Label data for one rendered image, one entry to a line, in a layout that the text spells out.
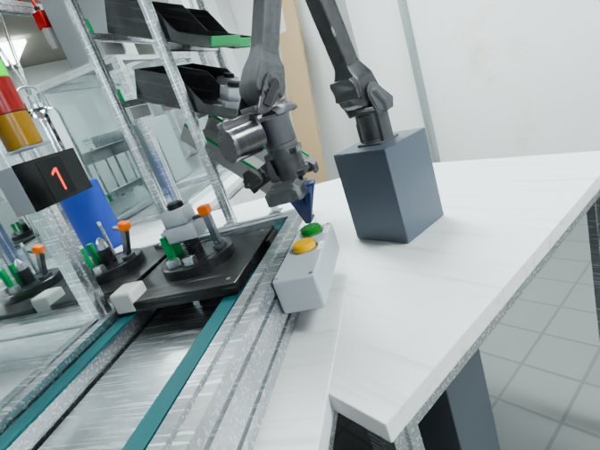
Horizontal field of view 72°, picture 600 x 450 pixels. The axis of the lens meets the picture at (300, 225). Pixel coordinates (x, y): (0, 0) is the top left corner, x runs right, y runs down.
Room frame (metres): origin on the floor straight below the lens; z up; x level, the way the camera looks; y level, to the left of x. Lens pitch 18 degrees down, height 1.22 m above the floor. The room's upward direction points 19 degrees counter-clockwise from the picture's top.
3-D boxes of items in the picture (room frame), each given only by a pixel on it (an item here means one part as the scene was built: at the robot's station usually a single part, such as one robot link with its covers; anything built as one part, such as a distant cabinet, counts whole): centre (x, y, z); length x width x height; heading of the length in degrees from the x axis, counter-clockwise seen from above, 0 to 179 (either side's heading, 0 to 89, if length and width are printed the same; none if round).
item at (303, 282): (0.67, 0.00, 0.93); 0.21 x 0.07 x 0.06; 162
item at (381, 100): (0.85, -0.21, 1.15); 0.09 x 0.07 x 0.06; 32
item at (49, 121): (1.63, 0.76, 1.32); 0.14 x 0.14 x 0.38
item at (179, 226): (0.76, 0.21, 1.06); 0.08 x 0.04 x 0.07; 72
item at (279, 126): (0.73, -0.02, 1.17); 0.09 x 0.06 x 0.07; 122
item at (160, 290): (0.75, 0.20, 0.96); 0.24 x 0.24 x 0.02; 72
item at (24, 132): (0.67, 0.35, 1.28); 0.05 x 0.05 x 0.05
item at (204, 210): (0.74, 0.16, 1.04); 0.04 x 0.02 x 0.08; 72
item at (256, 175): (0.74, 0.04, 1.09); 0.07 x 0.07 x 0.06; 74
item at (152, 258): (0.89, 0.43, 1.01); 0.24 x 0.24 x 0.13; 72
